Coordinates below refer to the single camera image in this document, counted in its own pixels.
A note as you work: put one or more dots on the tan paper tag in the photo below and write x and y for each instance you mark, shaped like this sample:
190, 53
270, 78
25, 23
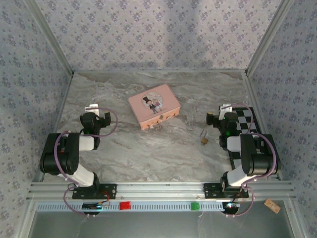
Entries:
272, 206

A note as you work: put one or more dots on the red plastic block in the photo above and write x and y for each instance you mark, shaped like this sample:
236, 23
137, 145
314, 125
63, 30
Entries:
125, 205

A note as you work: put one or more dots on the aluminium frame post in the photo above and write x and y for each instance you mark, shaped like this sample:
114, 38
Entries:
270, 37

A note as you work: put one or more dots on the black and white chessboard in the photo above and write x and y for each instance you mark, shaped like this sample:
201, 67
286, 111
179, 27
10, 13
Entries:
247, 119

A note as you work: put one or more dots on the small brass padlock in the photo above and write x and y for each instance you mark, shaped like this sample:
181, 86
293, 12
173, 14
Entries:
204, 140

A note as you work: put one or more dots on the green plastic block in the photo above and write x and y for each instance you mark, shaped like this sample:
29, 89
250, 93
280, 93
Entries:
195, 206

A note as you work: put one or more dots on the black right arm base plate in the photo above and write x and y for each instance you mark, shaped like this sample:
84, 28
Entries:
210, 191

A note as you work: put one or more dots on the pink tin box with cartoon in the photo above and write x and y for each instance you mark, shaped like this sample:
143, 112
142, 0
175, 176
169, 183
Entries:
153, 106

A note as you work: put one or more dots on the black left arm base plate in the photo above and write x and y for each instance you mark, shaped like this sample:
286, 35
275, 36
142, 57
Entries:
110, 191

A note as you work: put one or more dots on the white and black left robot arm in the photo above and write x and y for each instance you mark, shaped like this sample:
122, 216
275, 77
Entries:
59, 153

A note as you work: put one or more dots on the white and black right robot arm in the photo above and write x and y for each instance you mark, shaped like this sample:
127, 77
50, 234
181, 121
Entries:
257, 158

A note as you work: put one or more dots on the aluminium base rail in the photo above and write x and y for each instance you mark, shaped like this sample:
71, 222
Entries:
161, 189

